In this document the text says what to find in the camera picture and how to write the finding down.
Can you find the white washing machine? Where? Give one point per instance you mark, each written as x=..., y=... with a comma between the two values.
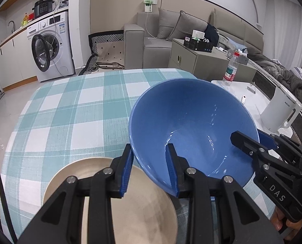
x=62, y=45

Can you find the grey blanket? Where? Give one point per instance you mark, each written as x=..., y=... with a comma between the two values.
x=275, y=68

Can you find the curved kitchen faucet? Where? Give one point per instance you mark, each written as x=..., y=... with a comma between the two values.
x=11, y=25

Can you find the dark navy cushion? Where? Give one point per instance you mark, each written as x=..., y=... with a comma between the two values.
x=213, y=35

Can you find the large grey pillow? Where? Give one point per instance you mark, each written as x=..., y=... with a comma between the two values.
x=189, y=28

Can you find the person's right hand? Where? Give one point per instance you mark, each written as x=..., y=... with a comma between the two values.
x=276, y=221

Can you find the white electric kettle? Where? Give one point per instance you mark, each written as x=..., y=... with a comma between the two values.
x=277, y=109

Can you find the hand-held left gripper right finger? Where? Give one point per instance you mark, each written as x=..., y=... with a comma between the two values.
x=171, y=172

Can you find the small white stick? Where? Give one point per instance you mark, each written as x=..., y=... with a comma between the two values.
x=243, y=99

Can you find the cream round plate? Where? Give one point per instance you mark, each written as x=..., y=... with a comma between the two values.
x=145, y=216

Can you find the grey side cabinet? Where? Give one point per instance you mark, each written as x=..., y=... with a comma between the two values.
x=191, y=61

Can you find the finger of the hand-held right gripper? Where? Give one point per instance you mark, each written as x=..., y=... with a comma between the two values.
x=244, y=142
x=266, y=138

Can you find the clear plastic bottle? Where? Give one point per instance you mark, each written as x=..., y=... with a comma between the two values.
x=230, y=71

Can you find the teal white checked tablecloth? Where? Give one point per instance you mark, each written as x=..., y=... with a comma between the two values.
x=64, y=106

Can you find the small grey pillow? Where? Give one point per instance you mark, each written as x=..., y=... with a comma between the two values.
x=166, y=22

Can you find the red container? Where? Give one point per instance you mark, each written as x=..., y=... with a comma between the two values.
x=31, y=16

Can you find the yellow bottle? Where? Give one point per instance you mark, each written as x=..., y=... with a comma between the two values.
x=25, y=20

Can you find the black box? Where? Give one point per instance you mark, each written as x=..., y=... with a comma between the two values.
x=197, y=45

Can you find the blue ribbed bowl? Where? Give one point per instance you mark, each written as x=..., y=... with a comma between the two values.
x=191, y=111

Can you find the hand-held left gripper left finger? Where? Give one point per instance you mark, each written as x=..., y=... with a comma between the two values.
x=126, y=172

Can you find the black pressure cooker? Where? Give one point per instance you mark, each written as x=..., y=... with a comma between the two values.
x=44, y=7

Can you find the small white box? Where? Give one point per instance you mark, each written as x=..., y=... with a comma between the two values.
x=198, y=34

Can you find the white green wall device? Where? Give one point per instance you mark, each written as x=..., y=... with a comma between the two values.
x=149, y=5

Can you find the white lower kitchen cabinets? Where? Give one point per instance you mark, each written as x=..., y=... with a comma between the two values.
x=13, y=61

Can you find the thin black pole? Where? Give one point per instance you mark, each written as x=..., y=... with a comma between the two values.
x=2, y=195

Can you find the grey sofa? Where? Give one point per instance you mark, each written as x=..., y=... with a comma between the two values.
x=134, y=38

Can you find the black white patterned cushion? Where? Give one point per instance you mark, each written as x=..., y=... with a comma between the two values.
x=107, y=48

